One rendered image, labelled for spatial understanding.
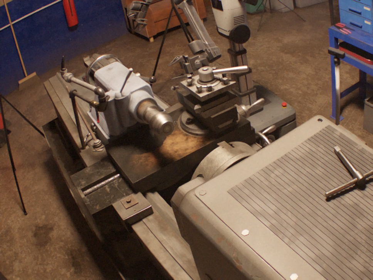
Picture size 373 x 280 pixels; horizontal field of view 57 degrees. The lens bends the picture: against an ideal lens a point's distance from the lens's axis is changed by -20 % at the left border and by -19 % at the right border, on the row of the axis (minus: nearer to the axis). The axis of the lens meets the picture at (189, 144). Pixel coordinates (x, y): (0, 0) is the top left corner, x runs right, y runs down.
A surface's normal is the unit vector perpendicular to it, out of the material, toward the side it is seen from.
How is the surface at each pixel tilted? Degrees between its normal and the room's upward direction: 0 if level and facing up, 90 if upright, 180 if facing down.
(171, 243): 0
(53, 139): 0
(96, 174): 0
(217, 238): 45
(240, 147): 21
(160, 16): 90
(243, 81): 90
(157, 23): 90
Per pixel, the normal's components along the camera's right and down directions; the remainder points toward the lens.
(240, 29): 0.45, 0.47
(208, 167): -0.59, -0.44
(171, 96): -0.18, -0.78
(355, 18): -0.84, 0.44
